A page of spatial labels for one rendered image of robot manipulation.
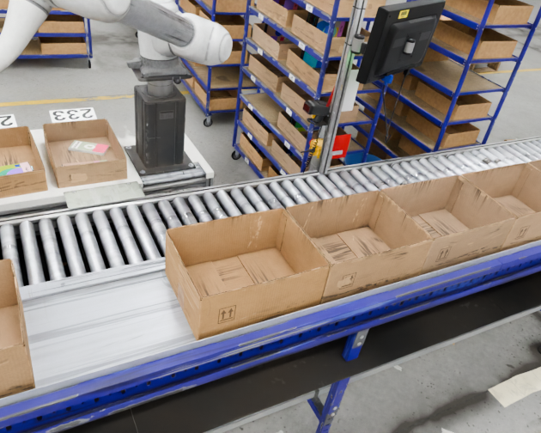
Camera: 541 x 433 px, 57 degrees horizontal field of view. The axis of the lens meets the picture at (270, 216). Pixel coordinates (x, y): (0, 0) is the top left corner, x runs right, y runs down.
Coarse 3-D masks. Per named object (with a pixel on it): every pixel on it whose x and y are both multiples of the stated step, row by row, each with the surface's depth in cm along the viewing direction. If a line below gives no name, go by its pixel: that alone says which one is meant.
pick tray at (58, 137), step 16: (48, 128) 225; (64, 128) 229; (80, 128) 232; (96, 128) 235; (48, 144) 210; (64, 144) 229; (112, 144) 231; (64, 160) 219; (80, 160) 220; (96, 160) 222; (112, 160) 224; (64, 176) 201; (80, 176) 204; (96, 176) 208; (112, 176) 211
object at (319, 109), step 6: (306, 102) 223; (312, 102) 222; (318, 102) 223; (324, 102) 225; (306, 108) 223; (312, 108) 221; (318, 108) 222; (324, 108) 224; (312, 114) 223; (318, 114) 224; (324, 114) 226; (312, 120) 229; (318, 120) 228
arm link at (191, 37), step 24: (72, 0) 130; (96, 0) 128; (120, 0) 132; (144, 0) 151; (144, 24) 154; (168, 24) 163; (192, 24) 177; (216, 24) 185; (192, 48) 180; (216, 48) 183
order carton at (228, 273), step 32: (192, 224) 148; (224, 224) 154; (256, 224) 160; (288, 224) 160; (192, 256) 155; (224, 256) 162; (256, 256) 165; (288, 256) 164; (320, 256) 145; (192, 288) 129; (224, 288) 151; (256, 288) 132; (288, 288) 138; (320, 288) 146; (192, 320) 135; (224, 320) 134; (256, 320) 141
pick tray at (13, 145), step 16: (16, 128) 218; (0, 144) 218; (16, 144) 222; (32, 144) 218; (0, 160) 211; (16, 160) 213; (32, 160) 215; (0, 176) 188; (16, 176) 191; (32, 176) 194; (0, 192) 191; (16, 192) 195; (32, 192) 198
